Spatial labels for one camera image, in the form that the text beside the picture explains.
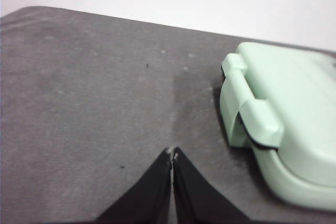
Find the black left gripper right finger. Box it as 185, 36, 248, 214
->
172, 146, 250, 224

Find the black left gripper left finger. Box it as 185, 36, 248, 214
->
93, 147, 174, 224

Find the mint green breakfast maker base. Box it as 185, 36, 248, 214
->
219, 61, 336, 212

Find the mint green hinged grill cover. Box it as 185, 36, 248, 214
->
222, 41, 336, 188

